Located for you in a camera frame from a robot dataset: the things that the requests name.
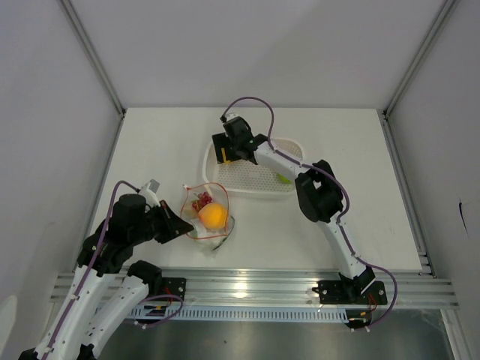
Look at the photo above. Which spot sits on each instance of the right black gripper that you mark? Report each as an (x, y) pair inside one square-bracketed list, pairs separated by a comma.
[(220, 142)]

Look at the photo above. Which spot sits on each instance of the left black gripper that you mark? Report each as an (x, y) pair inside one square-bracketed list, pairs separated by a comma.
[(174, 225)]

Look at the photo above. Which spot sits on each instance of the clear orange zip top bag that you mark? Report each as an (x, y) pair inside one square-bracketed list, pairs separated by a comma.
[(218, 194)]

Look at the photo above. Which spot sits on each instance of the red grape bunch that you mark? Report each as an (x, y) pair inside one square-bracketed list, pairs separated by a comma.
[(201, 200)]

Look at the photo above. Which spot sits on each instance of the orange fruit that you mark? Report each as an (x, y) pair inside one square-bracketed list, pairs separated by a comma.
[(213, 216)]

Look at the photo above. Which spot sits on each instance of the green leafy vegetable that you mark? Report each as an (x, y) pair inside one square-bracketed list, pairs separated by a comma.
[(222, 240)]

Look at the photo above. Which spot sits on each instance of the green apple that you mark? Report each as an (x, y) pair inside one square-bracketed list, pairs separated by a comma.
[(283, 179)]

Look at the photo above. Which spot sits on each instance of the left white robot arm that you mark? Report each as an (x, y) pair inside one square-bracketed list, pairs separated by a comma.
[(83, 325)]

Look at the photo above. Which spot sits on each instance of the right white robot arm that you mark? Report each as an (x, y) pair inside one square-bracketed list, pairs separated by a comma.
[(321, 198)]

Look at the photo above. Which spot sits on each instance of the white perforated plastic basket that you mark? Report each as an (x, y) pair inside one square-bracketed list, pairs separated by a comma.
[(244, 179)]

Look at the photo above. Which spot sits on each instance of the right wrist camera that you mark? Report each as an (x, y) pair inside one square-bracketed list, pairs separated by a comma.
[(228, 116)]

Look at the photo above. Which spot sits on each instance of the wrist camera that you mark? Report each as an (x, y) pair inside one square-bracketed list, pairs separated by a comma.
[(149, 192), (228, 116)]

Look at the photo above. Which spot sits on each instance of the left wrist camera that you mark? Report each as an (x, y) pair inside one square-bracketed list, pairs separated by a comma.
[(149, 192)]

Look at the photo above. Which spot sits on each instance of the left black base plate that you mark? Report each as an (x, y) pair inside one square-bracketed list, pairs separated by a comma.
[(173, 286)]

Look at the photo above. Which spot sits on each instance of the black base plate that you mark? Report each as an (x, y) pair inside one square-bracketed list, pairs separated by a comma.
[(331, 292), (173, 286)]

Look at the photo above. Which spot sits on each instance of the slotted cable duct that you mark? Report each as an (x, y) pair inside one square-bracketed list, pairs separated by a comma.
[(262, 314)]

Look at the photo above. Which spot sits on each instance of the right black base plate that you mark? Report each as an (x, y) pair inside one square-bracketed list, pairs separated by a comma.
[(331, 292)]

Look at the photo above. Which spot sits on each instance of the left aluminium frame post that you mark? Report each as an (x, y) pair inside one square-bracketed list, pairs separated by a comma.
[(85, 41)]

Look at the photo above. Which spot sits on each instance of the aluminium frame post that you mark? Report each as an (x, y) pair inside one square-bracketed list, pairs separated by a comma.
[(427, 43), (85, 41)]

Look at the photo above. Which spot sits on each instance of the aluminium rail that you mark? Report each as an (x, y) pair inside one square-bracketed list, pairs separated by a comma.
[(293, 289)]

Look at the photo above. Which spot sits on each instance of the right aluminium frame post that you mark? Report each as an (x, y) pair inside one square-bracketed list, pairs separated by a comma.
[(427, 43)]

